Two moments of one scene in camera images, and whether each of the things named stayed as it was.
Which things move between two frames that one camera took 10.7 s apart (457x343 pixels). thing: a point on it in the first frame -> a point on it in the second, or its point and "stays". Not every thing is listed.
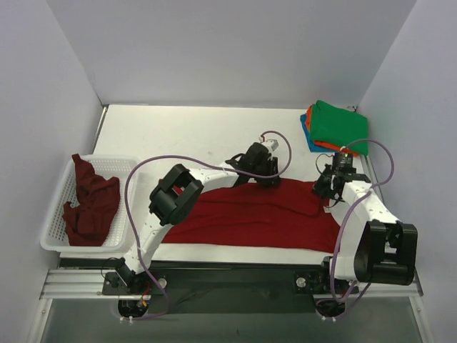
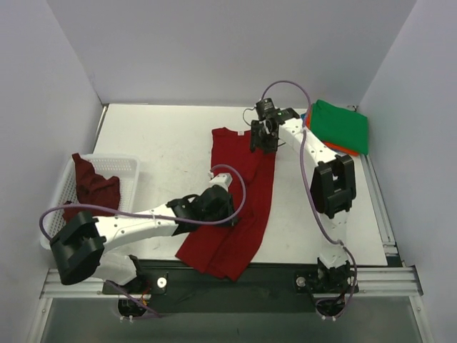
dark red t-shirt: x=98 y=199 stays
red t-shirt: x=285 y=216 -> x=226 y=251
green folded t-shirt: x=339 y=126 stays
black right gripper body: x=327 y=186 -> x=262 y=139
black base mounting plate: x=230 y=287 stays
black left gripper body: x=268 y=171 -> x=221 y=208
